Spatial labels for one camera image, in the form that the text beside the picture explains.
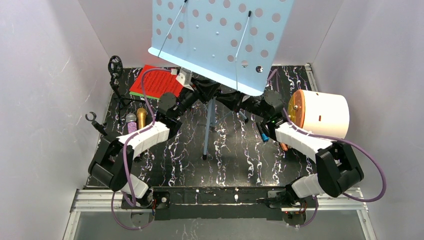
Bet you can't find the red sheet music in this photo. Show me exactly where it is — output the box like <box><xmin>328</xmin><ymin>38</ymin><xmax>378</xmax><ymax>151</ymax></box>
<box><xmin>129</xmin><ymin>65</ymin><xmax>183</xmax><ymax>100</ymax></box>

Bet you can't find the black marker blue cap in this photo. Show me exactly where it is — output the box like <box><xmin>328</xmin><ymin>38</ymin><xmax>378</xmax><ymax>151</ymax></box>
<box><xmin>255</xmin><ymin>122</ymin><xmax>269</xmax><ymax>143</ymax></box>

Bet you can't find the gold microphone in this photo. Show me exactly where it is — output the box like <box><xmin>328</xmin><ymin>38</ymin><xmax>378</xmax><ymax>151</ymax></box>
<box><xmin>136</xmin><ymin>107</ymin><xmax>148</xmax><ymax>130</ymax></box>

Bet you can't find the grey tripod music stand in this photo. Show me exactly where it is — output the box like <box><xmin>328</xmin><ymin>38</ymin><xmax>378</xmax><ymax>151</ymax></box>
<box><xmin>147</xmin><ymin>0</ymin><xmax>296</xmax><ymax>161</ymax></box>

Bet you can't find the green sheet music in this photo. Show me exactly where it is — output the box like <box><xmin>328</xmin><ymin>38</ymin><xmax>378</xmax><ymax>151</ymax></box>
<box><xmin>129</xmin><ymin>91</ymin><xmax>160</xmax><ymax>100</ymax></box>

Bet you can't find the purple glitter microphone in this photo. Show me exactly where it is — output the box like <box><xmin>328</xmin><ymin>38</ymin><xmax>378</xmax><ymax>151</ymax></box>
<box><xmin>125</xmin><ymin>113</ymin><xmax>138</xmax><ymax>134</ymax></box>

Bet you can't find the black tripod mic stand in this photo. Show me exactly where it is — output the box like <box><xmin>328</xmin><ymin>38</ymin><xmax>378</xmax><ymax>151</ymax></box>
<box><xmin>107</xmin><ymin>55</ymin><xmax>145</xmax><ymax>110</ymax></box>

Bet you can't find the black round-base mic stand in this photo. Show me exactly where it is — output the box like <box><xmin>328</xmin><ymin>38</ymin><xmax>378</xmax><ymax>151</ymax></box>
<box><xmin>85</xmin><ymin>111</ymin><xmax>108</xmax><ymax>136</ymax></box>

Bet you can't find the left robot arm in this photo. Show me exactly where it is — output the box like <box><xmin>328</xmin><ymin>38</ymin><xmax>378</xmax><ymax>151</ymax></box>
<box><xmin>88</xmin><ymin>79</ymin><xmax>221</xmax><ymax>200</ymax></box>

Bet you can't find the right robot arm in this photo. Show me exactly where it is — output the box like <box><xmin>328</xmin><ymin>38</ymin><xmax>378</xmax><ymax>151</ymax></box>
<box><xmin>216</xmin><ymin>90</ymin><xmax>364</xmax><ymax>204</ymax></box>

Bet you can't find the white marker orange cap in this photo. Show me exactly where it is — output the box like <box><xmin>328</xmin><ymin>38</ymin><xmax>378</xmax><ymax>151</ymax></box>
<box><xmin>280</xmin><ymin>142</ymin><xmax>289</xmax><ymax>152</ymax></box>

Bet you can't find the white drum orange head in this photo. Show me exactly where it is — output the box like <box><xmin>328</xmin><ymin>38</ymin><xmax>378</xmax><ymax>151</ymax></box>
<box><xmin>283</xmin><ymin>89</ymin><xmax>350</xmax><ymax>151</ymax></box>

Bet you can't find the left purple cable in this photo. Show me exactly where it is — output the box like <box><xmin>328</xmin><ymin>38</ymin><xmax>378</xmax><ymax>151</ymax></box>
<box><xmin>110</xmin><ymin>67</ymin><xmax>178</xmax><ymax>232</ymax></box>

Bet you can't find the purple cable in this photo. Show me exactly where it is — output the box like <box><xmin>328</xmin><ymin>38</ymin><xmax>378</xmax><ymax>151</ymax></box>
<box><xmin>110</xmin><ymin>67</ymin><xmax>178</xmax><ymax>232</ymax></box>
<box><xmin>266</xmin><ymin>68</ymin><xmax>387</xmax><ymax>229</ymax></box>

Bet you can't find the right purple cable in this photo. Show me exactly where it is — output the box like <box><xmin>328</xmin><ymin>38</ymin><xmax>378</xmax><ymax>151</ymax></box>
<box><xmin>266</xmin><ymin>68</ymin><xmax>387</xmax><ymax>229</ymax></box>

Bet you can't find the aluminium base frame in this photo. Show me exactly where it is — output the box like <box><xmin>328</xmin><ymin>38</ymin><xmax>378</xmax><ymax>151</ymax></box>
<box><xmin>63</xmin><ymin>187</ymin><xmax>377</xmax><ymax>240</ymax></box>

